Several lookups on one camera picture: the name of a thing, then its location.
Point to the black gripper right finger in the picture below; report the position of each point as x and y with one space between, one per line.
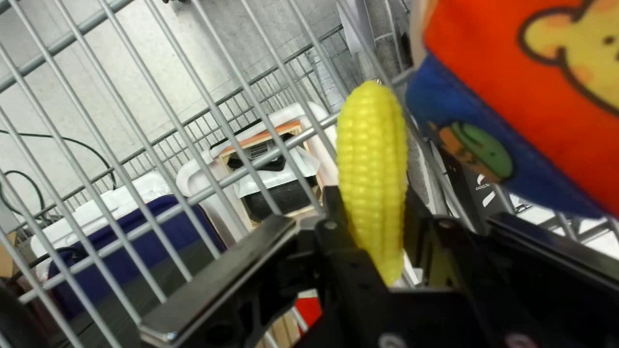
528 283

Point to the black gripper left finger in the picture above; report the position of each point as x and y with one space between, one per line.
225 283

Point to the yellow toy corn cob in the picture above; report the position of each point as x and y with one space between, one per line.
372 167

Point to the white blue toy case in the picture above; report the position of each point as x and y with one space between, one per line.
147 233

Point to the white orange toy case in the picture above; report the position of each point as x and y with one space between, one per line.
271 161

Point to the colourful soft picture cube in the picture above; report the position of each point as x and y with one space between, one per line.
515 78

